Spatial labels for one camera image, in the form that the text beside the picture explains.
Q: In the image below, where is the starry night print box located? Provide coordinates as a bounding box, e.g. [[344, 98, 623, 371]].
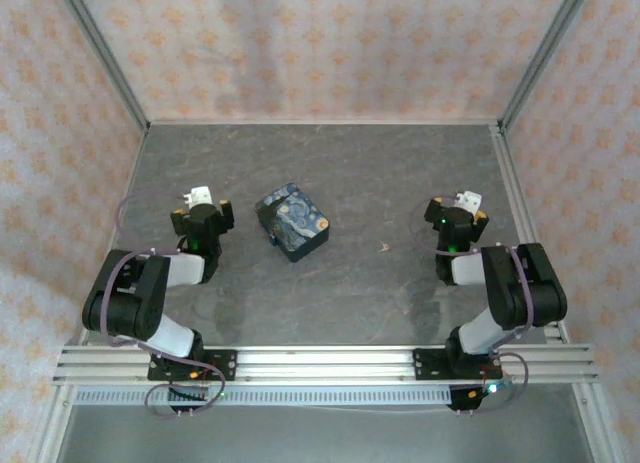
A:
[[254, 182, 332, 265]]

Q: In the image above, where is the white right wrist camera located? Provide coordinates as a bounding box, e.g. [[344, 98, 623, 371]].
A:
[[456, 189, 483, 213]]

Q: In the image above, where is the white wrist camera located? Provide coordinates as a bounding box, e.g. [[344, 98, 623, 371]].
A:
[[456, 189, 483, 213], [181, 183, 214, 207]]

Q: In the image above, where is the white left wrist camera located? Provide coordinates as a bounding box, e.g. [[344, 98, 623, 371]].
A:
[[181, 183, 214, 207]]

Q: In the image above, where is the aluminium side table rail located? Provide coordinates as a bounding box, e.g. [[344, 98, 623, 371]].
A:
[[490, 124, 571, 345]]

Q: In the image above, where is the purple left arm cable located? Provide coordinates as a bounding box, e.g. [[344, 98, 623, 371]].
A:
[[92, 191, 227, 420]]

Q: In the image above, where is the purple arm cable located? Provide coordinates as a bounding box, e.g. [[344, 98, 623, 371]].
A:
[[408, 193, 535, 415], [92, 191, 227, 420]]

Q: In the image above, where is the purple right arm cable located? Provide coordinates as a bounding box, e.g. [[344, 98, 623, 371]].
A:
[[408, 193, 535, 415]]

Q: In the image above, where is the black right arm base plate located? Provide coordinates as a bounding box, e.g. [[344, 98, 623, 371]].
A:
[[413, 347, 504, 383]]

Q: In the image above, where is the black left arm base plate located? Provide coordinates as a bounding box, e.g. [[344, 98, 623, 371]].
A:
[[146, 349, 238, 383]]

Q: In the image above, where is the aluminium frame post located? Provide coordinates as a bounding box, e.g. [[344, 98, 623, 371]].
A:
[[498, 0, 595, 132], [53, 0, 151, 135]]

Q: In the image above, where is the wide aluminium mounting rail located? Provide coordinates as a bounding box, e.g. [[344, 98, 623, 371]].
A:
[[51, 343, 600, 385]]

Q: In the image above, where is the grey slotted cable duct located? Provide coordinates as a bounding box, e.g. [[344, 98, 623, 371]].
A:
[[73, 385, 454, 407]]

